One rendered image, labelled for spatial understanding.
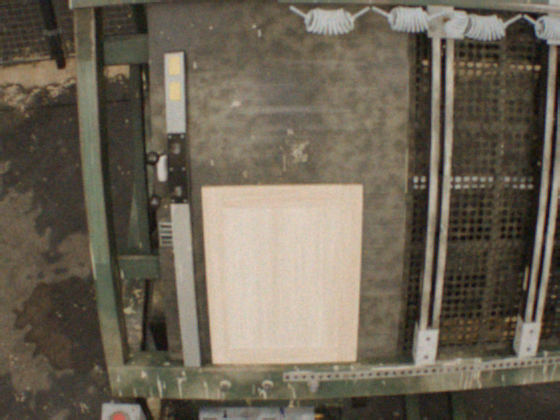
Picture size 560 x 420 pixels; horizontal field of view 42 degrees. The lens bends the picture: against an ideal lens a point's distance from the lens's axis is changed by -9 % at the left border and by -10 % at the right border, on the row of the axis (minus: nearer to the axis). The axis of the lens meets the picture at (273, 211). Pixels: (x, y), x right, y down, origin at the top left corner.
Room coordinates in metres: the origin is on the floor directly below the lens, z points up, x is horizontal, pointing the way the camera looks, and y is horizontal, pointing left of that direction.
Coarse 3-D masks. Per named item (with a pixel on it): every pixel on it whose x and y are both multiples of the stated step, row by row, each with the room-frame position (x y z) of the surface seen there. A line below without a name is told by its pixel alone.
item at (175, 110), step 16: (176, 80) 1.50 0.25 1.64; (176, 112) 1.46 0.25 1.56; (176, 128) 1.43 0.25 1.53; (176, 208) 1.31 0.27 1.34; (176, 224) 1.29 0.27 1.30; (176, 240) 1.26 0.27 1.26; (176, 256) 1.23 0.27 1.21; (192, 256) 1.24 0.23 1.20; (176, 272) 1.21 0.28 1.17; (192, 272) 1.21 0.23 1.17; (192, 288) 1.18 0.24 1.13; (192, 304) 1.15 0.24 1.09; (192, 320) 1.12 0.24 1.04; (192, 336) 1.09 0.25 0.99; (192, 352) 1.06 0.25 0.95
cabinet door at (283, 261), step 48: (240, 192) 1.35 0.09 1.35; (288, 192) 1.34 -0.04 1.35; (336, 192) 1.34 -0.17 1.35; (240, 240) 1.27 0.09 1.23; (288, 240) 1.27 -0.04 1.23; (336, 240) 1.27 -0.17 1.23; (240, 288) 1.19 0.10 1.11; (288, 288) 1.19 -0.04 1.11; (336, 288) 1.19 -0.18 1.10; (240, 336) 1.11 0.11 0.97; (288, 336) 1.10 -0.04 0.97; (336, 336) 1.10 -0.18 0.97
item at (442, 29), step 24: (432, 24) 1.53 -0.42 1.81; (456, 24) 1.44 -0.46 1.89; (432, 48) 1.52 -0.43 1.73; (432, 72) 1.49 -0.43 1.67; (432, 96) 1.45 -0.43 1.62; (432, 120) 1.41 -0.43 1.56; (432, 144) 1.38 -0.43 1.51; (432, 168) 1.34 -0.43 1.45; (432, 192) 1.30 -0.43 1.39; (432, 216) 1.27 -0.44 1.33; (432, 240) 1.23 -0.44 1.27; (432, 264) 1.21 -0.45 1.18; (432, 288) 1.17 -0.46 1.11; (432, 312) 1.11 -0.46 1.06; (432, 336) 1.06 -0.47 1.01; (432, 360) 1.01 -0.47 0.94
